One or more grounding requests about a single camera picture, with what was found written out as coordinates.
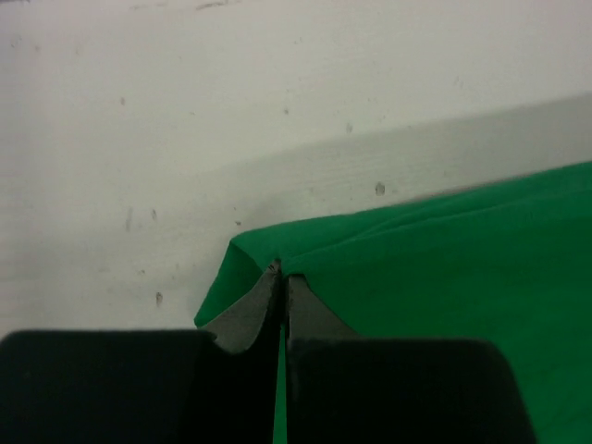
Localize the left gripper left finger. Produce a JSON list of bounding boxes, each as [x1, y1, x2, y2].
[[1, 263, 282, 443]]

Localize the green t shirt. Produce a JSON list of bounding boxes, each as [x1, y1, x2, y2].
[[194, 163, 591, 443]]

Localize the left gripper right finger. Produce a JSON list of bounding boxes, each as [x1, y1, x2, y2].
[[286, 276, 537, 443]]

